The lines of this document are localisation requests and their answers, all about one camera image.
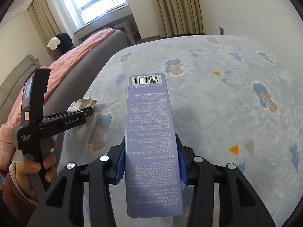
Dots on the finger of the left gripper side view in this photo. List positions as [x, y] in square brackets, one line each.
[72, 117]

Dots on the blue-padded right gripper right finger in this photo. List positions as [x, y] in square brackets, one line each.
[239, 203]

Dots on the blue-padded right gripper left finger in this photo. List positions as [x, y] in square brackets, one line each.
[63, 203]

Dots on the purple toothpaste box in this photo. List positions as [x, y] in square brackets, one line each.
[152, 172]

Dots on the red sleeve forearm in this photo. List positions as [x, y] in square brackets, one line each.
[16, 208]

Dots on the person's left hand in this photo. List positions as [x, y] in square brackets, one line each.
[36, 170]

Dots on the crumpled beige paper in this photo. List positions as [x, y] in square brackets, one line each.
[81, 104]

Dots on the pink duvet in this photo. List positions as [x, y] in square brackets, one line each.
[58, 71]

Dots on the grey bed mattress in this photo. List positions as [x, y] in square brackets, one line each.
[77, 81]

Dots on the grey headboard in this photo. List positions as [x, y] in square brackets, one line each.
[13, 84]

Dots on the dark chair with clothes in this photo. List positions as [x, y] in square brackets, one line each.
[65, 46]

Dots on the white cloth on chair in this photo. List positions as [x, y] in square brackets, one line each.
[53, 43]

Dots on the light blue patterned blanket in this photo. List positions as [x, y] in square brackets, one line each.
[231, 101]

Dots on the left beige curtain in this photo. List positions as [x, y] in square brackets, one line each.
[43, 21]

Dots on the beige curtain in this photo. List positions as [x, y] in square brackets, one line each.
[43, 21]
[178, 17]

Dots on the right beige curtain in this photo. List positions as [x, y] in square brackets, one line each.
[178, 17]

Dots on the wall socket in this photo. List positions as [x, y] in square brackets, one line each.
[221, 31]

